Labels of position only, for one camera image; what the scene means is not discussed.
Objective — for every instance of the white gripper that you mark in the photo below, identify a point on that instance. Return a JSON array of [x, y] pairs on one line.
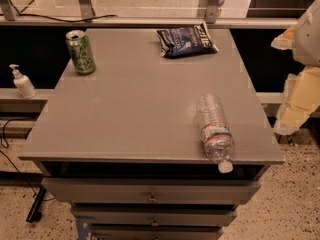
[[309, 39]]

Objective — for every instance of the clear plastic water bottle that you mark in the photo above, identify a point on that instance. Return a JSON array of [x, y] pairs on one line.
[[216, 135]]

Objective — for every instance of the white pump lotion bottle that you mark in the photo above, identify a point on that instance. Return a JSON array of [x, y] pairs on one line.
[[22, 82]]

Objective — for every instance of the blue chip bag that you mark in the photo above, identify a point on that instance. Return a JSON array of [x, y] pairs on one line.
[[186, 41]]

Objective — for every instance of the grey drawer cabinet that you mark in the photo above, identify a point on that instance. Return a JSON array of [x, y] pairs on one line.
[[123, 145]]

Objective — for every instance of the green soda can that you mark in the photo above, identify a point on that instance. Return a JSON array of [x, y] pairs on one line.
[[80, 52]]

